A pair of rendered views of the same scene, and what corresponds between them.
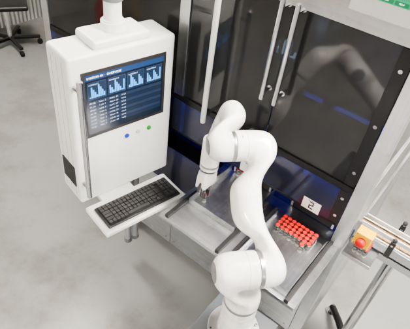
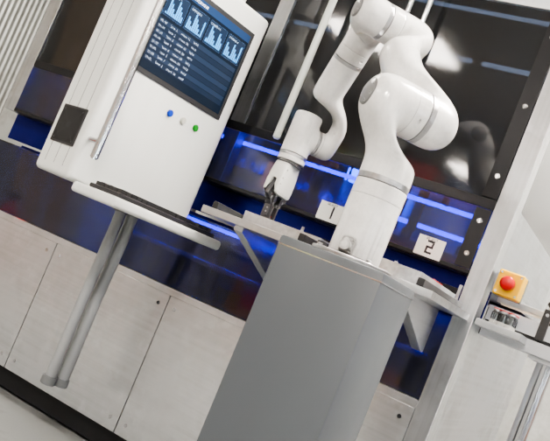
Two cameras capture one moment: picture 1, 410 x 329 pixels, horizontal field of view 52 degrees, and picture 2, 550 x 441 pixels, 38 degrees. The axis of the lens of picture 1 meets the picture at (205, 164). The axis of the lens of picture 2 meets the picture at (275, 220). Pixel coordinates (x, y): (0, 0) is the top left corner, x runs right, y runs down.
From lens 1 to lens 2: 182 cm
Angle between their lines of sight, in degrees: 44
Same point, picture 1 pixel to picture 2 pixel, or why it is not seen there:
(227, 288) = (391, 95)
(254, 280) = (426, 101)
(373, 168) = (525, 160)
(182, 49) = (264, 59)
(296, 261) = not seen: hidden behind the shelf
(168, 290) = not seen: outside the picture
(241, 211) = (402, 52)
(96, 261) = not seen: outside the picture
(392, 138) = (546, 115)
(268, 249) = (437, 90)
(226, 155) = (383, 10)
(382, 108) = (532, 80)
